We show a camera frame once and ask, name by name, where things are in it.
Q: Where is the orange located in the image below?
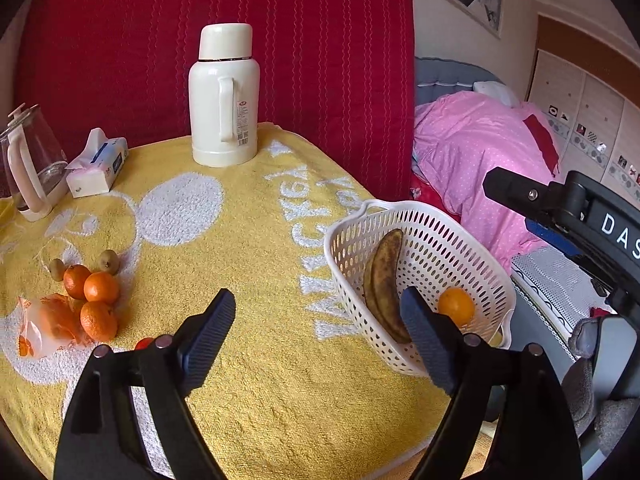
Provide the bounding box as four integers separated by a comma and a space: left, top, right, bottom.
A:
83, 271, 121, 305
438, 287, 475, 327
80, 301, 119, 340
63, 264, 93, 300

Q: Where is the white thermos flask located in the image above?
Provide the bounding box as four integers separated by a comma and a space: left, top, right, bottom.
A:
188, 23, 260, 167

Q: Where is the red cloth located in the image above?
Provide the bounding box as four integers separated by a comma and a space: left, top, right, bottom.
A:
522, 114, 562, 176

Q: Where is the white plastic basket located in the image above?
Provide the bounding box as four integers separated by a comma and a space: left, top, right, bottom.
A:
324, 199, 517, 377

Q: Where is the yellow printed towel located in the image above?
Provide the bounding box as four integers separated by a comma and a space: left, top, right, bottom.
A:
0, 122, 506, 480

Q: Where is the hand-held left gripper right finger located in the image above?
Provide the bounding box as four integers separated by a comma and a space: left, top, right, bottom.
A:
400, 286, 583, 480

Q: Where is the tissue pack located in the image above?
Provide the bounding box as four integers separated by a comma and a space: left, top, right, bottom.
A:
65, 128, 130, 198

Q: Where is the grey bedsheet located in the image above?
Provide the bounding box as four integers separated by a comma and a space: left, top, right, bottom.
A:
510, 245, 616, 361

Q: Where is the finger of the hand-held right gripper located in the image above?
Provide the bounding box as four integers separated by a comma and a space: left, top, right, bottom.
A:
525, 217, 580, 260
483, 167, 556, 213

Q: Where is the beige wardrobe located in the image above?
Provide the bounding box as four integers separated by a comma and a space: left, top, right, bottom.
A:
525, 15, 640, 201

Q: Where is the orange plastic bag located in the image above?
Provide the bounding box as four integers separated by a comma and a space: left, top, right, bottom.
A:
16, 294, 93, 358

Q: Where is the red quilted blanket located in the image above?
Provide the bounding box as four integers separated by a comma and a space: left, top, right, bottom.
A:
15, 0, 417, 201

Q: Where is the glass kettle with pink handle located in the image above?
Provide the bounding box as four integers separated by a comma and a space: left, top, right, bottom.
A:
0, 104, 70, 222

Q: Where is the grey headboard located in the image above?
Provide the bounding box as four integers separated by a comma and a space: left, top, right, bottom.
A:
415, 57, 506, 106

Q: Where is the person's right hand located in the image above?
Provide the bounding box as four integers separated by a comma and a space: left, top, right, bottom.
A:
564, 316, 640, 456

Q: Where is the pink dotted duvet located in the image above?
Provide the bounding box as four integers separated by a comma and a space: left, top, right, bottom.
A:
411, 92, 563, 263

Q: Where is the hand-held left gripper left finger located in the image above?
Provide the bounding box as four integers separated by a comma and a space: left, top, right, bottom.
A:
54, 288, 237, 480

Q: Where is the brown spotted banana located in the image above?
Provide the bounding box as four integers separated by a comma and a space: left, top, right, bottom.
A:
363, 228, 413, 345

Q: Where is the white pillow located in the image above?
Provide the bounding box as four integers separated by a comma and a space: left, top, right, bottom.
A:
472, 80, 521, 107

